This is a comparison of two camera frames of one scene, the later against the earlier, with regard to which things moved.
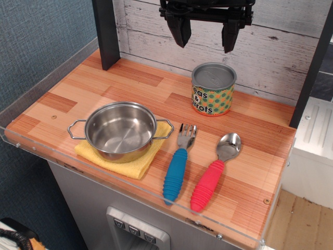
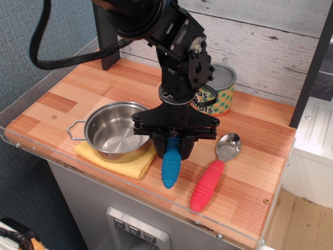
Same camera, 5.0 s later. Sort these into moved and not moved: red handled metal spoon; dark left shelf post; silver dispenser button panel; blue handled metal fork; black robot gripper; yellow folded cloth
Moved: blue handled metal fork; black robot gripper
Not moved: yellow folded cloth; red handled metal spoon; dark left shelf post; silver dispenser button panel
